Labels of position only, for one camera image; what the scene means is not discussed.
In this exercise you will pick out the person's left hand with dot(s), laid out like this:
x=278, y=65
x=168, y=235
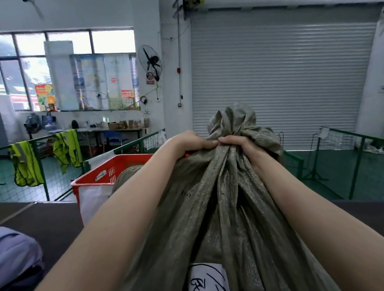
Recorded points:
x=187, y=143

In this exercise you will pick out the person's right hand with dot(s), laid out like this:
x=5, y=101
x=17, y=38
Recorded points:
x=245, y=148

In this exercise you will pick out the person's right fingers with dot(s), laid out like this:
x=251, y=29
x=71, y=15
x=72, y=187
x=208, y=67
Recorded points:
x=229, y=140

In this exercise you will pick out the person's left fingers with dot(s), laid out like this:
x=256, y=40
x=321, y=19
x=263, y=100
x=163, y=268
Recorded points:
x=209, y=144

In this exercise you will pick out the person's left forearm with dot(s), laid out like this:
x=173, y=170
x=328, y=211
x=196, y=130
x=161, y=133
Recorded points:
x=113, y=233

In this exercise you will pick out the person's right forearm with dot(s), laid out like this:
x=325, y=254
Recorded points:
x=316, y=214

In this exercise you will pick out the grey roller shutter door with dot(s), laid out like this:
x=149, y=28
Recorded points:
x=285, y=79

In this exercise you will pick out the rounded grey-green woven sack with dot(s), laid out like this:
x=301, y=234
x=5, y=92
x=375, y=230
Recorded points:
x=126, y=179

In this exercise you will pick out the cardboard box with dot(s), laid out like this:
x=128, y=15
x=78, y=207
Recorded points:
x=117, y=125

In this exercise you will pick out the white sheet on railing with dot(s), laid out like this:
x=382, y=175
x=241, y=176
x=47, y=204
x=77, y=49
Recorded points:
x=323, y=132

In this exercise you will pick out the blue chair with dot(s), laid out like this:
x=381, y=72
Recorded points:
x=113, y=138

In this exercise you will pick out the wooden work table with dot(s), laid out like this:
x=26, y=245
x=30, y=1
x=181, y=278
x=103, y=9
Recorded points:
x=113, y=131

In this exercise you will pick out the red plastic crate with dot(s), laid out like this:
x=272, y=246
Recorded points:
x=115, y=171

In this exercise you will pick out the pale notice boards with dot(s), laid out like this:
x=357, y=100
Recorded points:
x=103, y=81

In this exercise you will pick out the green metal railing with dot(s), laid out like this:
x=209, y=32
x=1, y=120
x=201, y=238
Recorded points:
x=352, y=160

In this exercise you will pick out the white crate liner bag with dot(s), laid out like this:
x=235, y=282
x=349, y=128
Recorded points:
x=93, y=201

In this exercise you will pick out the white handwritten sack label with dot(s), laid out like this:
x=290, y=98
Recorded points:
x=208, y=284

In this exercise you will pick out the yellow shutter motor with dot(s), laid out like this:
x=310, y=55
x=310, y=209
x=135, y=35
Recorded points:
x=193, y=2

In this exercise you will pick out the yellow high-visibility vest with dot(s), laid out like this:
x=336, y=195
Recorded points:
x=67, y=149
x=26, y=165

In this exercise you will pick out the white scraps pile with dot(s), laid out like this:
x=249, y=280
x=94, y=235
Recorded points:
x=374, y=147

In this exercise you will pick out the white panel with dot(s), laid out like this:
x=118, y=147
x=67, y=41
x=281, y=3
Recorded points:
x=61, y=75

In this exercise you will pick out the orange fruit poster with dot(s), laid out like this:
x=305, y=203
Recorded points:
x=45, y=97

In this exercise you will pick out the dark conveyor belt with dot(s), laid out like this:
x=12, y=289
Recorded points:
x=54, y=223

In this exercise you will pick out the black standing fan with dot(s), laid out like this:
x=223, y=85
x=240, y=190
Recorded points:
x=32, y=123

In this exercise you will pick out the large multi-pane window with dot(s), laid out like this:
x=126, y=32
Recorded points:
x=12, y=67

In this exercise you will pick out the pale purple bag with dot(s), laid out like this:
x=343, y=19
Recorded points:
x=12, y=255

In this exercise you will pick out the red round wall sign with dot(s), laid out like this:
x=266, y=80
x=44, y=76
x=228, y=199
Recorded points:
x=150, y=78

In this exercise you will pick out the black wall fan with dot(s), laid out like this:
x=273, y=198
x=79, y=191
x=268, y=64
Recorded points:
x=150, y=62

